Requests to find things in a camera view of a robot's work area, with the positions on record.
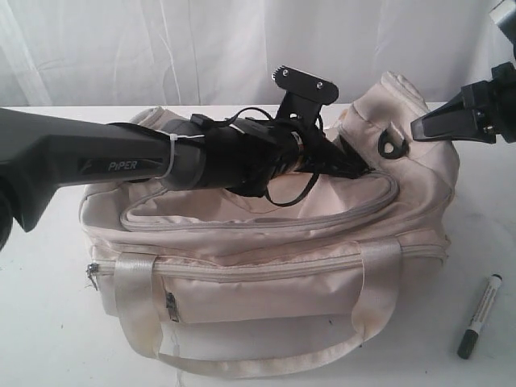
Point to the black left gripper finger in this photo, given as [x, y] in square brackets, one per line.
[354, 165]

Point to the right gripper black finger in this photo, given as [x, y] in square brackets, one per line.
[454, 121]

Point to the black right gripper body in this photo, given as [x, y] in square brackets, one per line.
[491, 106]

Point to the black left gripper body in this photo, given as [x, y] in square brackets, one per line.
[300, 113]

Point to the cream fabric duffel bag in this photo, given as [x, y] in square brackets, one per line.
[219, 285]

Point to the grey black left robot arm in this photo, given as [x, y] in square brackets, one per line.
[41, 154]

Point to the white marker black cap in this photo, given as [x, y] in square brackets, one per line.
[477, 321]

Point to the white backdrop curtain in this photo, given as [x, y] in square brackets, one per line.
[126, 53]

